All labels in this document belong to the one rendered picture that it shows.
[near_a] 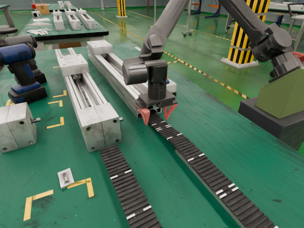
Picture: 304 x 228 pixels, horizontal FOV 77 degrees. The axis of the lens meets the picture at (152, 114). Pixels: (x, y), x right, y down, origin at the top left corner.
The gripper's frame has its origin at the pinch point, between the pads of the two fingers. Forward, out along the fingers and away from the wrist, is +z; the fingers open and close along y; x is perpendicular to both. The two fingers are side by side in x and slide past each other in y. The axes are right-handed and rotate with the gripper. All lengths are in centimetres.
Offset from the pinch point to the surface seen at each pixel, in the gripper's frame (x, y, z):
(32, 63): -57, 35, -8
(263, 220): 39.5, -0.8, -1.7
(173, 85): -13.6, -15.5, -4.1
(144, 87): -13.9, -2.5, -5.5
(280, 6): -273, -490, -9
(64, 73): -37.6, 23.1, -7.5
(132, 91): -11.3, 3.8, -6.6
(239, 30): -196, -270, 18
